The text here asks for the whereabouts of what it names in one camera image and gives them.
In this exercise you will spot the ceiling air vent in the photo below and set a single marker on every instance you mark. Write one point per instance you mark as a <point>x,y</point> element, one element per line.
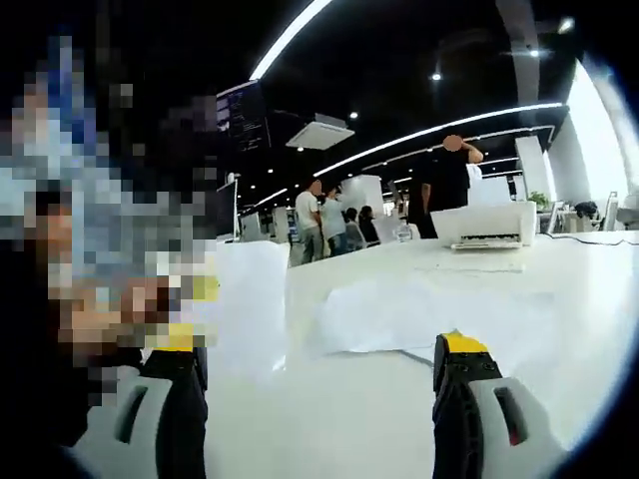
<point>319,131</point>

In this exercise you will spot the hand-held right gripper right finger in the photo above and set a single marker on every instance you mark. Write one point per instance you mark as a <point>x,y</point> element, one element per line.
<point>529,414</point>

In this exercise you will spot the white table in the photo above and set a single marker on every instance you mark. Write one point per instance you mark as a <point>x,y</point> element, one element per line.
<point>349,409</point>

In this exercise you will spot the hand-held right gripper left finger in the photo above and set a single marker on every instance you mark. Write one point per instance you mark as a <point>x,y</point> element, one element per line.
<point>107,429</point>

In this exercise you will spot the green potted plant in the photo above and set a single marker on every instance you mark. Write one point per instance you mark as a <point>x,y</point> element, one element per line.
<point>539,199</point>

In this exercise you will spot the white printer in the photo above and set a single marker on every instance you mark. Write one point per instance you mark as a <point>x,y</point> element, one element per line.
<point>499,219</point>

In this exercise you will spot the clear plastic cup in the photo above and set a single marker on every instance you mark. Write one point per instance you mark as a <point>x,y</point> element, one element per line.
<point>405,232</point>

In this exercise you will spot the thin flat white panel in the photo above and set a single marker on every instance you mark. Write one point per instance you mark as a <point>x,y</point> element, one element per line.
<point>469,266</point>

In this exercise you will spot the large dark display screen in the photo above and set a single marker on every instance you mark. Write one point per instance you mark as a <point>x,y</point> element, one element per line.
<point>244,117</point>

